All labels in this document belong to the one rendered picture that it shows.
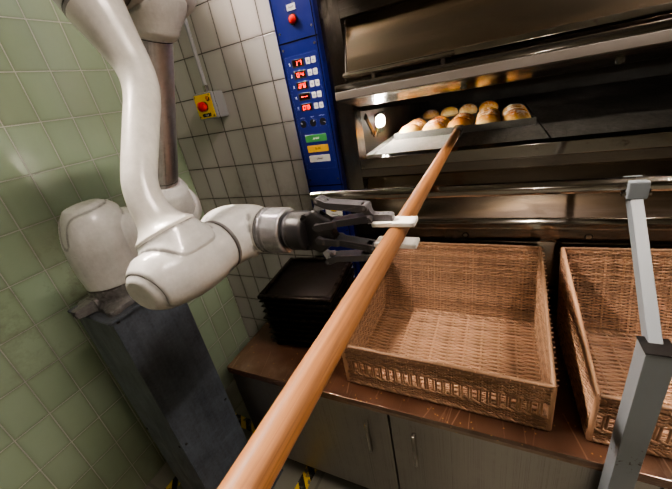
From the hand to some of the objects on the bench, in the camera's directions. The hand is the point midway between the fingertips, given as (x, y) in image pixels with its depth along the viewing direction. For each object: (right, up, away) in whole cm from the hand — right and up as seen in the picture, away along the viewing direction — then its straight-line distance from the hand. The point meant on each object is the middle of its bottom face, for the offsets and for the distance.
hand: (396, 232), depth 53 cm
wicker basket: (+28, -38, +57) cm, 74 cm away
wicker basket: (+83, -39, +31) cm, 97 cm away
